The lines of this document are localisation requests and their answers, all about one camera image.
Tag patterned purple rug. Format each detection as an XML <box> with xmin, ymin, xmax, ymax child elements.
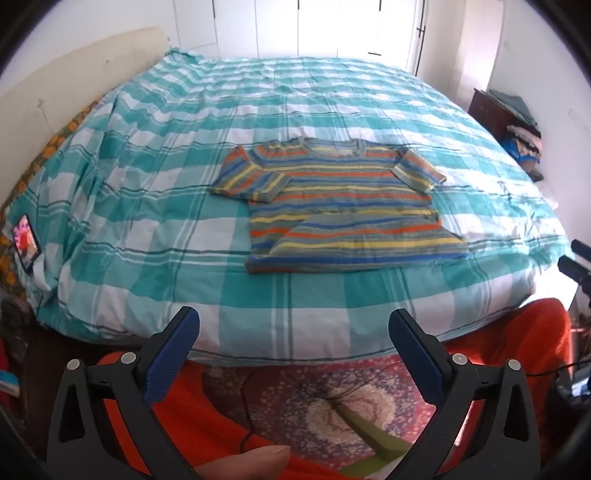
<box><xmin>201</xmin><ymin>353</ymin><xmax>439</xmax><ymax>462</ymax></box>

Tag white wardrobe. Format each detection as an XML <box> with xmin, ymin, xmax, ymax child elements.
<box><xmin>173</xmin><ymin>0</ymin><xmax>430</xmax><ymax>77</ymax></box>

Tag dark wooden nightstand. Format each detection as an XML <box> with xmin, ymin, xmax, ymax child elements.
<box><xmin>467</xmin><ymin>88</ymin><xmax>513</xmax><ymax>139</ymax></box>

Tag cream headboard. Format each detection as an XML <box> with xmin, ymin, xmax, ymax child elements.
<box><xmin>0</xmin><ymin>27</ymin><xmax>171</xmax><ymax>204</ymax></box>

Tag pile of folded clothes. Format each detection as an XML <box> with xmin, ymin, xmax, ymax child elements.
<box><xmin>487</xmin><ymin>89</ymin><xmax>546</xmax><ymax>181</ymax></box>

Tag striped knit t-shirt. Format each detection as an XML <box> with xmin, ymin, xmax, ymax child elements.
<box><xmin>210</xmin><ymin>137</ymin><xmax>468</xmax><ymax>274</ymax></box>

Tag smartphone with lit screen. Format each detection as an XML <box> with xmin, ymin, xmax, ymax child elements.
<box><xmin>11</xmin><ymin>213</ymin><xmax>43</xmax><ymax>272</ymax></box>

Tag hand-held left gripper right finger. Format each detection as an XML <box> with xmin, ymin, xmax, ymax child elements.
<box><xmin>388</xmin><ymin>308</ymin><xmax>542</xmax><ymax>480</ymax></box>

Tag orange floral sheet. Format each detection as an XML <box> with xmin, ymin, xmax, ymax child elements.
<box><xmin>0</xmin><ymin>99</ymin><xmax>107</xmax><ymax>278</ymax></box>

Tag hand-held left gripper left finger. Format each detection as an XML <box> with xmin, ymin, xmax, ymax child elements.
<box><xmin>46</xmin><ymin>305</ymin><xmax>201</xmax><ymax>480</ymax></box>

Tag orange fleece cloth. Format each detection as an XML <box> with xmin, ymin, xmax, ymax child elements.
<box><xmin>97</xmin><ymin>298</ymin><xmax>575</xmax><ymax>480</ymax></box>

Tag teal white plaid blanket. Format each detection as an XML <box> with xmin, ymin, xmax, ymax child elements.
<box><xmin>25</xmin><ymin>48</ymin><xmax>571</xmax><ymax>363</ymax></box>

